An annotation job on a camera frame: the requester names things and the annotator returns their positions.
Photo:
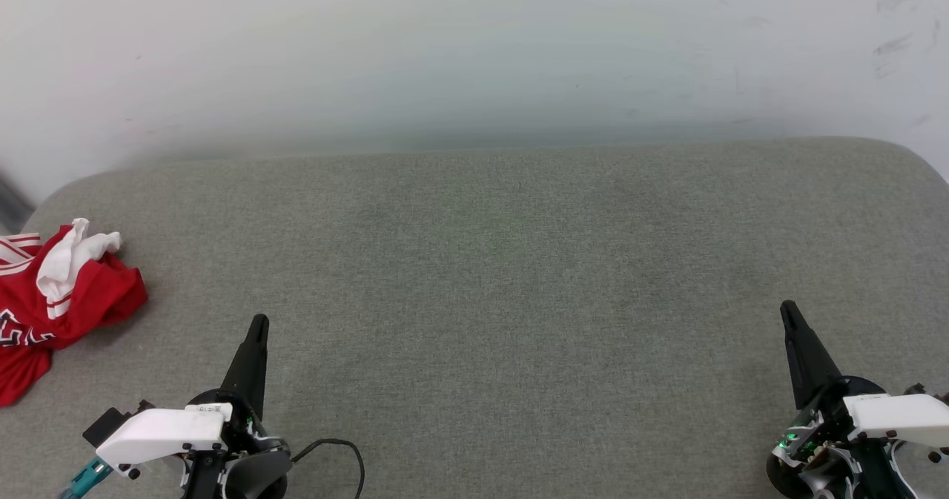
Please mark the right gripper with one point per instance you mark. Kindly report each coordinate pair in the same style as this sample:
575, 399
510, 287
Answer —
812, 458

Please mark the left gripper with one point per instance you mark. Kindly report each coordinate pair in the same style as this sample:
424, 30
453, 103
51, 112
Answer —
252, 469

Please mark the red and white jersey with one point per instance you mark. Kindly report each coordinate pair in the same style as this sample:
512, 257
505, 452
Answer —
81, 295

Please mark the grey fabric sofa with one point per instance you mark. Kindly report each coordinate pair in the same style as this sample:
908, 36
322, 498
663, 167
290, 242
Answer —
489, 276

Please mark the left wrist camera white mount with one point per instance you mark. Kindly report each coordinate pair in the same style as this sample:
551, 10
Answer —
159, 431

